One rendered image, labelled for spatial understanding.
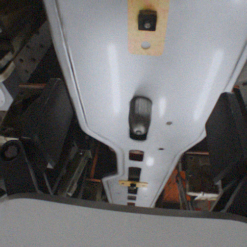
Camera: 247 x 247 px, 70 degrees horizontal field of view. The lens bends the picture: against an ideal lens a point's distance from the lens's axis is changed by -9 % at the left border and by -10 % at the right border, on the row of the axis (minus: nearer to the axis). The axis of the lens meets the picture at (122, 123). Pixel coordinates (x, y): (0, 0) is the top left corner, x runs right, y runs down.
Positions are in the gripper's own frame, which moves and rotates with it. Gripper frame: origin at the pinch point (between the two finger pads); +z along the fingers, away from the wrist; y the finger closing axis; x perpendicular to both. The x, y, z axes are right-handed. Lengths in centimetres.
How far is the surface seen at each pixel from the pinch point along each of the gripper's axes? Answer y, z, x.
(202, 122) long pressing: 9.9, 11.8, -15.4
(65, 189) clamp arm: -13.5, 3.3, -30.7
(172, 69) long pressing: 3.5, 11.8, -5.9
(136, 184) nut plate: 1.1, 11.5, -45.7
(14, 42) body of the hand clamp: -13.0, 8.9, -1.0
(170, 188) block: 17, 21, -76
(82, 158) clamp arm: -11.6, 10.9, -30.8
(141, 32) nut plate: -0.3, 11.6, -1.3
